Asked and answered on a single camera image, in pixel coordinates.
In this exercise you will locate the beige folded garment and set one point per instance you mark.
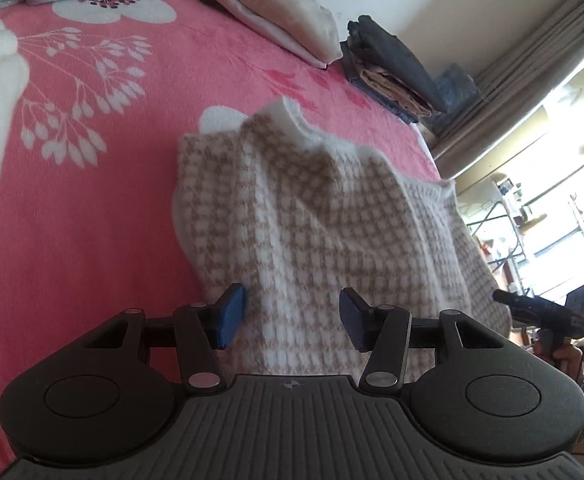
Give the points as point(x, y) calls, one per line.
point(391, 87)

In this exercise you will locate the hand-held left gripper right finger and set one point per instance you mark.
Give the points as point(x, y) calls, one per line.
point(352, 320)

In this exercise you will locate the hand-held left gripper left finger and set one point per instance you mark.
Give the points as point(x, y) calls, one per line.
point(229, 322)

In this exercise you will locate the person's right hand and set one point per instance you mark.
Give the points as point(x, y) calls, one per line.
point(571, 360)

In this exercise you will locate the black folded garment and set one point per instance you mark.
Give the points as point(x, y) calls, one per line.
point(396, 55)

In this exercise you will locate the beige houndstooth fleece-lined cardigan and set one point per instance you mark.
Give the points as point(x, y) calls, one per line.
point(322, 220)

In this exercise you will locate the pink floral blanket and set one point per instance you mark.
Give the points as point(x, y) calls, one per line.
point(122, 200)

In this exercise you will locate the cream folded garment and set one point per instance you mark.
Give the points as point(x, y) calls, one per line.
point(282, 15)

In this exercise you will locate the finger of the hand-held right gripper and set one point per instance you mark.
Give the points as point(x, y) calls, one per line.
point(536, 310)

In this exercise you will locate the grey curtain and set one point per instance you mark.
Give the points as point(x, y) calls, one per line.
point(521, 70)

